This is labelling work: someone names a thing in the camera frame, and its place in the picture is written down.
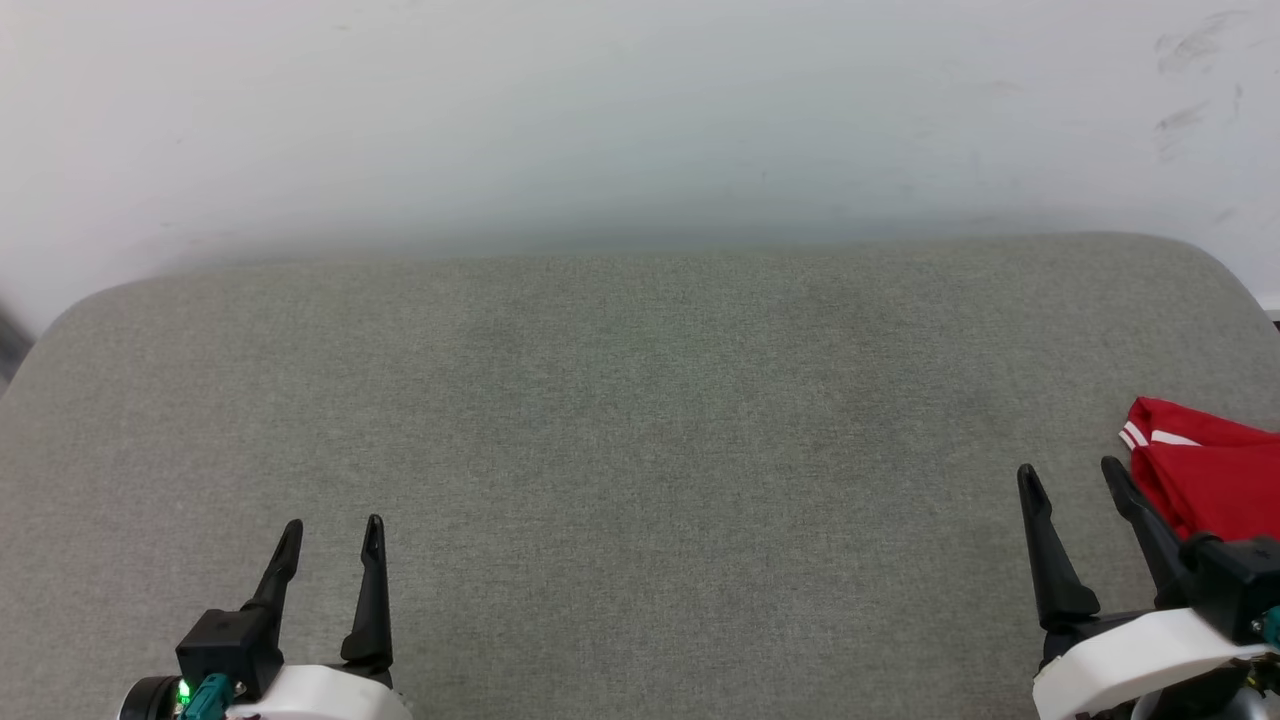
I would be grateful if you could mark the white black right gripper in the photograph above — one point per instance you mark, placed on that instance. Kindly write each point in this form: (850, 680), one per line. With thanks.
(1130, 660)

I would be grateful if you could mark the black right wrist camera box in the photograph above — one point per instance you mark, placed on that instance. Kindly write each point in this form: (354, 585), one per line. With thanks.
(1235, 585)

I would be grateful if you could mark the dark grey baseboard strip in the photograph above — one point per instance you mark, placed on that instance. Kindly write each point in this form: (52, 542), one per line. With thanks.
(10, 345)

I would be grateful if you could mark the grey fabric sofa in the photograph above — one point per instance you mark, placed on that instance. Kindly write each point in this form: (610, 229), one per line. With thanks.
(650, 450)

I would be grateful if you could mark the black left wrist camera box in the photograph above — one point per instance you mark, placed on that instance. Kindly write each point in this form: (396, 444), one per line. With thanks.
(225, 645)

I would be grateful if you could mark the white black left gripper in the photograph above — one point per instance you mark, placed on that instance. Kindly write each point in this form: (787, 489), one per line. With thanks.
(320, 695)

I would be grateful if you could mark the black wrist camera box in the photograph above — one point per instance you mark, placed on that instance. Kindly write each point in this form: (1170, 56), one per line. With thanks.
(1235, 585)
(225, 645)

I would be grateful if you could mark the red Bulls basketball jersey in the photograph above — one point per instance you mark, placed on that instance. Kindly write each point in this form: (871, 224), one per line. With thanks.
(1220, 480)

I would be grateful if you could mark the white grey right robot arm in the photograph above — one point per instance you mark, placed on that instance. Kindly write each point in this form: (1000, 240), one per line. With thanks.
(1200, 695)

